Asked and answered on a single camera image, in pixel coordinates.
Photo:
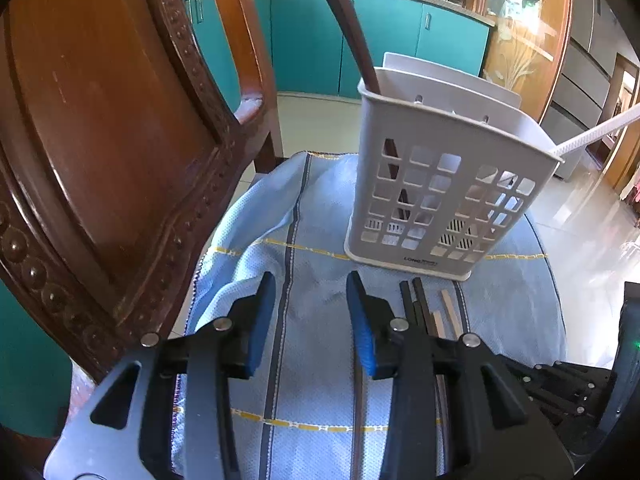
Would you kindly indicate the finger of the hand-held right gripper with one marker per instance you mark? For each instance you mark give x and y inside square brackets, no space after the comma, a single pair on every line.
[565,385]

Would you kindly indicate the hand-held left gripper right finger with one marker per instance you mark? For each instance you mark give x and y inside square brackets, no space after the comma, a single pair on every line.
[365,330]

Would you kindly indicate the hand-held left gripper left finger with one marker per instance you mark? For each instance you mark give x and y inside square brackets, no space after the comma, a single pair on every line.
[260,330]

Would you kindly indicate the dark red chopstick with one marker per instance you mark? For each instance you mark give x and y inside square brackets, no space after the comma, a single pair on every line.
[345,15]
[356,425]

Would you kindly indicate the white plastic utensil basket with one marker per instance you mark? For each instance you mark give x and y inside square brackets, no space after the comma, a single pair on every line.
[425,130]

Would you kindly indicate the striped light blue cloth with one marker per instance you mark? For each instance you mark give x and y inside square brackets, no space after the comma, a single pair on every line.
[310,335]

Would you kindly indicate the light wooden chopstick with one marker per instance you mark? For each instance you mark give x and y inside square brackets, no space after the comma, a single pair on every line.
[438,322]
[452,312]

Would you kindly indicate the teal side cabinet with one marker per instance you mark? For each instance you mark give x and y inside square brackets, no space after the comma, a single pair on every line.
[30,360]

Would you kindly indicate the carved wooden chair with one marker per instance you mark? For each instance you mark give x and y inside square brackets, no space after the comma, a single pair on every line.
[100,110]

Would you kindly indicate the teal kitchen base cabinets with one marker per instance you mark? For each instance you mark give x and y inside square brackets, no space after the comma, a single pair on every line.
[300,40]

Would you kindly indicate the silver refrigerator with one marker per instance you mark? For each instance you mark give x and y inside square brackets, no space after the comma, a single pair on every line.
[585,60]

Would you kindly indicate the wooden framed glass door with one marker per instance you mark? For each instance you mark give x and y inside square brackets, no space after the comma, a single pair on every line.
[525,35]

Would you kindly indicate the wooden door frame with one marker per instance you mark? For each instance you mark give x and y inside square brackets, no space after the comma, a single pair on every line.
[622,125]

